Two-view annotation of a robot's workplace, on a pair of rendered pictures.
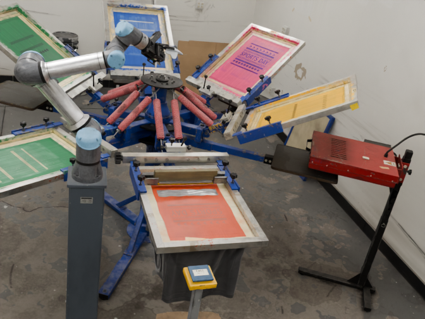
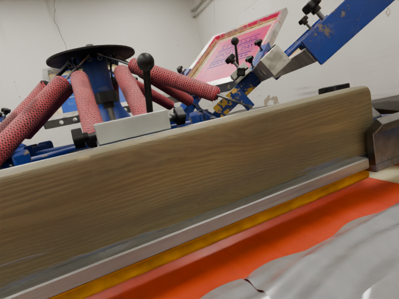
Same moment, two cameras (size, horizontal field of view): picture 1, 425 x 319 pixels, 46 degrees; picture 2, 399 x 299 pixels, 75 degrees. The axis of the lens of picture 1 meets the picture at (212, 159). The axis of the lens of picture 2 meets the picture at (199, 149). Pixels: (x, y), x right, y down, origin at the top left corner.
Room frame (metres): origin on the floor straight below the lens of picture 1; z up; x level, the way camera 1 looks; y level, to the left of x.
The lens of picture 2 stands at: (2.38, 0.13, 1.08)
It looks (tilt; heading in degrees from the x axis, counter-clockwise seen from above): 10 degrees down; 0
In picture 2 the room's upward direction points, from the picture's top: 12 degrees counter-clockwise
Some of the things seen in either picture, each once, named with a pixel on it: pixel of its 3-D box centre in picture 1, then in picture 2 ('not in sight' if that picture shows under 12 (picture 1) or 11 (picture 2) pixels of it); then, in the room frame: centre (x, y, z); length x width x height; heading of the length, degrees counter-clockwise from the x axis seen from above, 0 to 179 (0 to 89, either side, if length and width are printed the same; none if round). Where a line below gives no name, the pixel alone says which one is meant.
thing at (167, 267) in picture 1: (202, 270); not in sight; (2.11, -0.05, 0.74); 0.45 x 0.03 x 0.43; 111
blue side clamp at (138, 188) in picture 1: (137, 181); not in sight; (2.50, 0.41, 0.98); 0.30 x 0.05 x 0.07; 21
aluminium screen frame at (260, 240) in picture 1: (193, 202); not in sight; (2.38, 0.06, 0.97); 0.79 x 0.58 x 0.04; 21
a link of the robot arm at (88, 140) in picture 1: (88, 144); not in sight; (2.11, 0.59, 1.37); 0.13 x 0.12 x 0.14; 16
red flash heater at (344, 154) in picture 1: (354, 158); not in sight; (3.15, -0.96, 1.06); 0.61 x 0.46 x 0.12; 81
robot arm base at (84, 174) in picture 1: (87, 166); not in sight; (2.10, 0.59, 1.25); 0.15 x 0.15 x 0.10
